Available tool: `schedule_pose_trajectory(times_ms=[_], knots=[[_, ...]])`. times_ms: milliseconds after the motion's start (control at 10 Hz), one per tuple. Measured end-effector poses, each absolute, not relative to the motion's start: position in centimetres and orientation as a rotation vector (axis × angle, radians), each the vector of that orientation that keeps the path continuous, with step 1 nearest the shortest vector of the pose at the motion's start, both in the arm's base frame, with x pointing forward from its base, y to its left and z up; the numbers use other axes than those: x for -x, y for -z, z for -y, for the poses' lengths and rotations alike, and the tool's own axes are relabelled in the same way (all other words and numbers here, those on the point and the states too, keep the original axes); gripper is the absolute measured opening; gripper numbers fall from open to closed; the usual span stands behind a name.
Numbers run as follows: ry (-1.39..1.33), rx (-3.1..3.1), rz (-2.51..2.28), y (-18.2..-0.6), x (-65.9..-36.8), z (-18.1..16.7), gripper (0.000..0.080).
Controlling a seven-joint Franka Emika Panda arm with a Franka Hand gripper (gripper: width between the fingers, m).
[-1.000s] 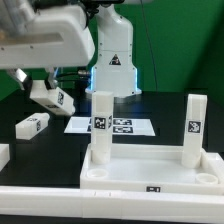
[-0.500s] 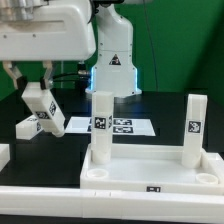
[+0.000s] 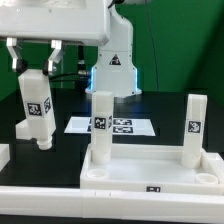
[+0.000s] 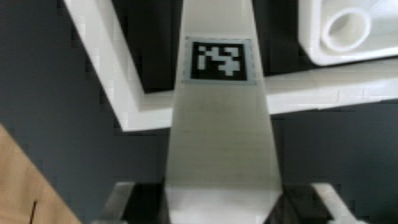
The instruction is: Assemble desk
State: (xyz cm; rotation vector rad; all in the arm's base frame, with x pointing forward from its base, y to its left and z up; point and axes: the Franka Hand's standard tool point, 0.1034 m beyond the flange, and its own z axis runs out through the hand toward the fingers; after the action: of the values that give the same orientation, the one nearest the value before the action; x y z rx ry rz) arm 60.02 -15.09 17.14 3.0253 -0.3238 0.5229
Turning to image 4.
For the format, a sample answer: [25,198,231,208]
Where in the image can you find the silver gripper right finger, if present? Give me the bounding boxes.
[274,183,368,224]

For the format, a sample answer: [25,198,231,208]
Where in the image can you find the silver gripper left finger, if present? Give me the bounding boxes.
[91,182,169,224]

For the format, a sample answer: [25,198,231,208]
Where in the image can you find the white desk tabletop tray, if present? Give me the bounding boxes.
[299,0,398,66]

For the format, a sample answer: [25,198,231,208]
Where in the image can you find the white left side block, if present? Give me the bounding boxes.
[62,0,174,132]

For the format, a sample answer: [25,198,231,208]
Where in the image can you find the white front rail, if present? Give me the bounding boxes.
[141,56,398,116]

